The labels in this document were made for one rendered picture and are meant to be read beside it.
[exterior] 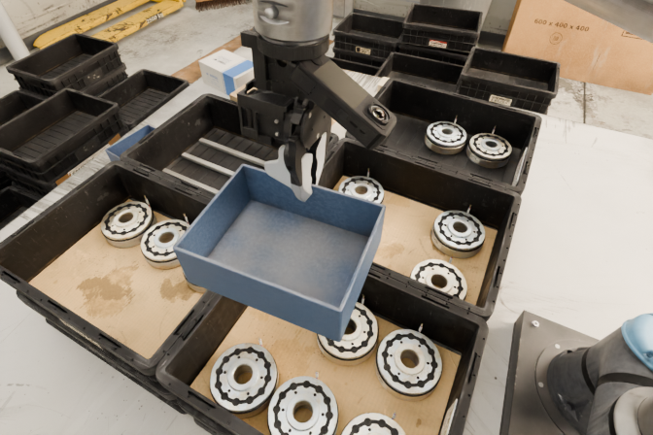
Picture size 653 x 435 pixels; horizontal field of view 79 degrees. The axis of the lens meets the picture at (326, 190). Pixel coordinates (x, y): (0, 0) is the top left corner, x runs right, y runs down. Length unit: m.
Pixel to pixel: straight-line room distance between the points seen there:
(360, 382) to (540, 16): 2.99
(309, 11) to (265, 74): 0.09
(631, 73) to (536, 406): 2.91
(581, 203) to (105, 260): 1.17
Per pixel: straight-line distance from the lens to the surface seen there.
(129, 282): 0.87
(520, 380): 0.86
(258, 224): 0.55
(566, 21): 3.40
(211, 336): 0.71
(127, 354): 0.67
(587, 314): 1.06
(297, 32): 0.38
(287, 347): 0.73
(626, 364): 0.72
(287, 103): 0.42
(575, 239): 1.18
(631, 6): 0.42
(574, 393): 0.83
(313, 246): 0.52
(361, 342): 0.70
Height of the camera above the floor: 1.50
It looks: 46 degrees down
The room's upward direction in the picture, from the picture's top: straight up
